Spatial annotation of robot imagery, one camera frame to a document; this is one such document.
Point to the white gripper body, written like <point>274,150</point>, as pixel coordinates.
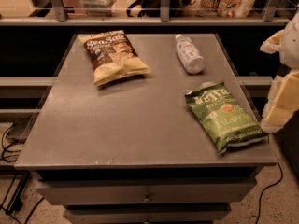
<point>291,47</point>

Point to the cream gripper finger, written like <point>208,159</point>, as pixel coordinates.
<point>272,44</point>
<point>283,102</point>

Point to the green jalapeno chip bag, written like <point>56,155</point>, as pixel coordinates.
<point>222,117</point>

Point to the black bag on shelf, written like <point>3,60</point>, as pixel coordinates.
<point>153,8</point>

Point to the brown sea salt chip bag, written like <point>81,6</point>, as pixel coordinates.
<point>113,57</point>

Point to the clear plastic water bottle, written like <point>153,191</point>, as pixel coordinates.
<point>189,55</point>

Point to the grey cabinet with drawers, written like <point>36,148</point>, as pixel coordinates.
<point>136,129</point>

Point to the clear plastic container on shelf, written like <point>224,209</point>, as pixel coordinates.
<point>100,8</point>

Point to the upper grey drawer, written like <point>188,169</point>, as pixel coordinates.
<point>145,191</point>

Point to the grey drawer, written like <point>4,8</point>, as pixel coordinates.
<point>145,191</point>
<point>145,214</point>

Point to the lower grey drawer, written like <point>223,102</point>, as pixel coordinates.
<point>145,214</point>

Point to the grey metal shelf rail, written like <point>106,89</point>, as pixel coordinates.
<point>67,13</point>

